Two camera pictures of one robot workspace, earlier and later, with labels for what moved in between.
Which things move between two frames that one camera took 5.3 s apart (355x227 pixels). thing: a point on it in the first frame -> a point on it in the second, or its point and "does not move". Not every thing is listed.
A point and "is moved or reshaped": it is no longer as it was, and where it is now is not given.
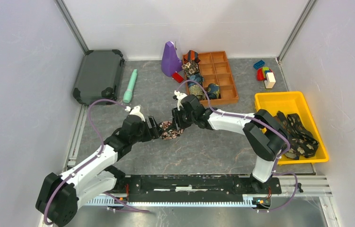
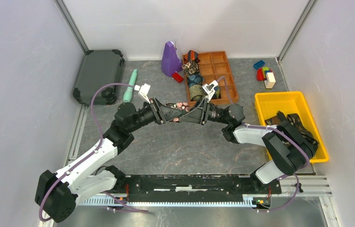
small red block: x=177 y=77 does not move
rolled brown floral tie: x=190 y=68 does not move
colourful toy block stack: x=266 y=74 does not move
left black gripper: x=151 y=133 -> x=163 y=113
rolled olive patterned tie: x=196 y=90 does not move
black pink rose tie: x=169 y=132 is moved or reshaped
